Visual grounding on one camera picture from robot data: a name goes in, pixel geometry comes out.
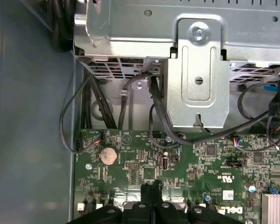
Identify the silver internal USB port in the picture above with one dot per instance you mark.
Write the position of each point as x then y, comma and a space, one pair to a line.
165, 163

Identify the silver perforated drive cage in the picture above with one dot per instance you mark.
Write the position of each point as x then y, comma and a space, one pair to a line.
130, 23

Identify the silver coin cell battery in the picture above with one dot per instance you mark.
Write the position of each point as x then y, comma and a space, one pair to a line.
108, 156

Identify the black open PC case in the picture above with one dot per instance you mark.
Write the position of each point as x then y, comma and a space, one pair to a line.
25, 116

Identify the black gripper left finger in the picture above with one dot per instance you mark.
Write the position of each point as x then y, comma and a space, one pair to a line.
130, 214

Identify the silver finned chipset heatsink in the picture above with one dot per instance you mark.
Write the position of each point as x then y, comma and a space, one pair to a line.
275, 207

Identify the silver drive cage bracket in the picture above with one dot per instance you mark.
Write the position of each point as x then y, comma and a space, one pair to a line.
196, 105

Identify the green motherboard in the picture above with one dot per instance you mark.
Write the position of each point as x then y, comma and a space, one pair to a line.
200, 163

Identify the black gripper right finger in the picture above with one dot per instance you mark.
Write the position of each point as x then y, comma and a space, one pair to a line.
177, 214

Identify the blue-top cylindrical capacitor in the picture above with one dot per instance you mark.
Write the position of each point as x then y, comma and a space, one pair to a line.
252, 187
207, 198

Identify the white barcode board sticker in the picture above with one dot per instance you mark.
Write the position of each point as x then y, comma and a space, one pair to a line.
228, 193

